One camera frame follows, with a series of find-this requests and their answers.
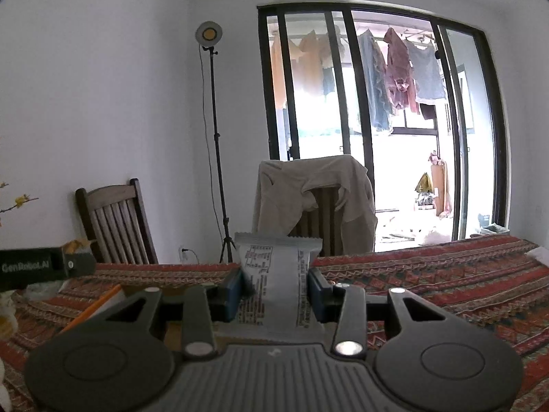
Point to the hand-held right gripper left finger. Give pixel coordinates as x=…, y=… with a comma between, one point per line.
x=233, y=296

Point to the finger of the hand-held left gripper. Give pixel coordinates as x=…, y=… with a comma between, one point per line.
x=79, y=264

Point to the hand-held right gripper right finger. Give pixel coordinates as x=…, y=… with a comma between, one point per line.
x=317, y=296

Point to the white snack packet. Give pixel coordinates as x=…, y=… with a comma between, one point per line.
x=278, y=292

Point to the orange cardboard box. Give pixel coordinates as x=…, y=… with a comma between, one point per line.
x=90, y=309

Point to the orange yellow crumpled item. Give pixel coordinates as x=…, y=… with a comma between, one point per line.
x=77, y=246

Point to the dark wooden chair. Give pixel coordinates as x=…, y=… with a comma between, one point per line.
x=113, y=223

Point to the yellow flower branches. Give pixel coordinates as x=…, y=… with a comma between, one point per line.
x=20, y=201

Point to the jacket-draped wooden chair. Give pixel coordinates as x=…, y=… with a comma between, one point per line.
x=319, y=219

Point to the beige jacket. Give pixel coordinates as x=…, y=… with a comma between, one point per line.
x=278, y=193

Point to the patterned woven tablecloth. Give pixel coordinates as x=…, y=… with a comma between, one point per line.
x=429, y=274

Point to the yellow balcony item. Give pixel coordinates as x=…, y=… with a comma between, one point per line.
x=423, y=183

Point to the round studio light on stand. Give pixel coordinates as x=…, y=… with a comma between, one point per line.
x=216, y=137

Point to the wooden balcony stand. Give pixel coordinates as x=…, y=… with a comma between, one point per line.
x=441, y=189

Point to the black-framed sliding glass door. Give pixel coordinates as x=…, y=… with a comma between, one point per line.
x=358, y=94

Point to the hanging dark cloth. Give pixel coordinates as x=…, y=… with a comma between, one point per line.
x=427, y=111

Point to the hanging blue denim garment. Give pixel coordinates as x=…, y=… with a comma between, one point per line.
x=375, y=86

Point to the white paper sheet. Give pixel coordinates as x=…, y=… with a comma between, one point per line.
x=538, y=256

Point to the hanging orange garment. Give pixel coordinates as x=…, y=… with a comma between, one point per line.
x=311, y=64

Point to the hanging maroon shirt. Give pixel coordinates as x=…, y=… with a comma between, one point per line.
x=401, y=73

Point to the hanging grey shirt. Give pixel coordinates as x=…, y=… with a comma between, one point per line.
x=426, y=73

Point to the white wall socket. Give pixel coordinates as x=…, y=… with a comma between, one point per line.
x=183, y=252

